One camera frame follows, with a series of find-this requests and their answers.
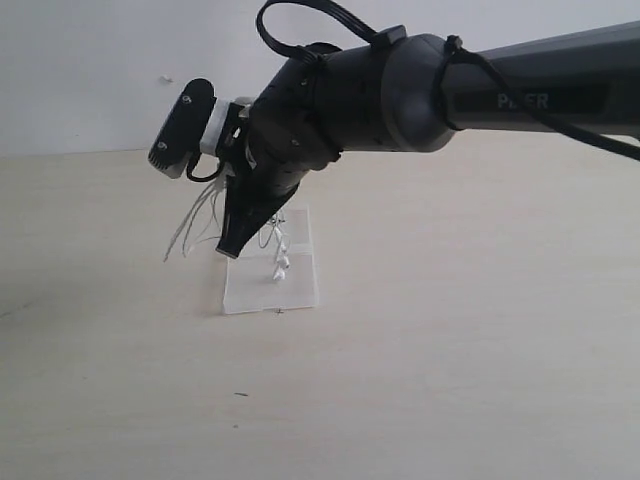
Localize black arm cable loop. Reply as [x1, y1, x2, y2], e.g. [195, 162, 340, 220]
[255, 0, 407, 65]

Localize clear plastic open case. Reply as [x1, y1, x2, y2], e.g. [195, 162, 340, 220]
[223, 206, 319, 315]

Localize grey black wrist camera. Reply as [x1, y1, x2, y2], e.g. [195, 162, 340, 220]
[148, 78, 216, 179]

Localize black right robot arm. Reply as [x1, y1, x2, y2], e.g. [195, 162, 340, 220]
[217, 22, 639, 258]

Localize white wired earphones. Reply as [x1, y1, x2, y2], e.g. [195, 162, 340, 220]
[162, 179, 292, 284]

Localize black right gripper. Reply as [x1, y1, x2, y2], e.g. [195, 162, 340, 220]
[214, 99, 320, 259]

